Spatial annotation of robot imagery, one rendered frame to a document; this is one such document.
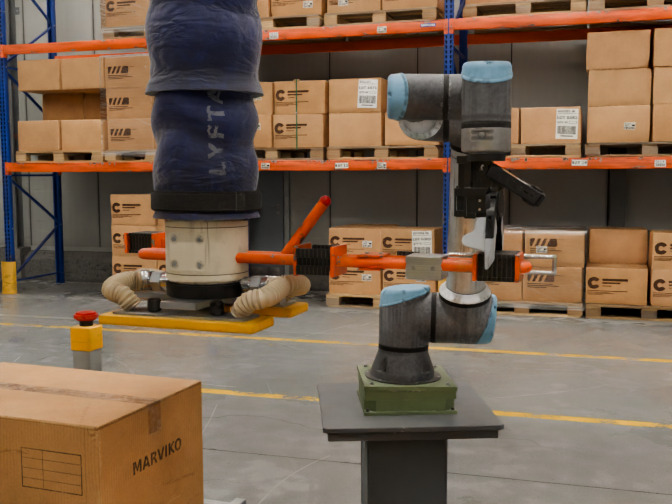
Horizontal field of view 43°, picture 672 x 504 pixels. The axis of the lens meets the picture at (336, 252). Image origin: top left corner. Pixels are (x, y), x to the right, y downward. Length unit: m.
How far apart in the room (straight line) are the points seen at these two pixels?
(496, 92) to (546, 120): 7.24
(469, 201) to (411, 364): 1.01
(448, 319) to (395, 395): 0.27
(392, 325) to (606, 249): 6.89
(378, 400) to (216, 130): 1.08
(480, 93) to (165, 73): 0.60
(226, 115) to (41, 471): 0.81
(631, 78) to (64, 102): 6.68
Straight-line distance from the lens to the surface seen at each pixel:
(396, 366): 2.48
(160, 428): 1.93
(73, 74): 10.60
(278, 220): 10.70
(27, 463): 1.87
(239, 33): 1.69
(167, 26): 1.69
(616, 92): 8.79
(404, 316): 2.46
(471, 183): 1.57
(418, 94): 1.66
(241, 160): 1.68
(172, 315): 1.67
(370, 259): 1.60
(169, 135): 1.69
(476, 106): 1.55
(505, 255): 1.54
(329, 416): 2.45
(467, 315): 2.45
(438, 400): 2.47
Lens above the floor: 1.44
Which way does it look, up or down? 5 degrees down
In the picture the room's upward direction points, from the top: straight up
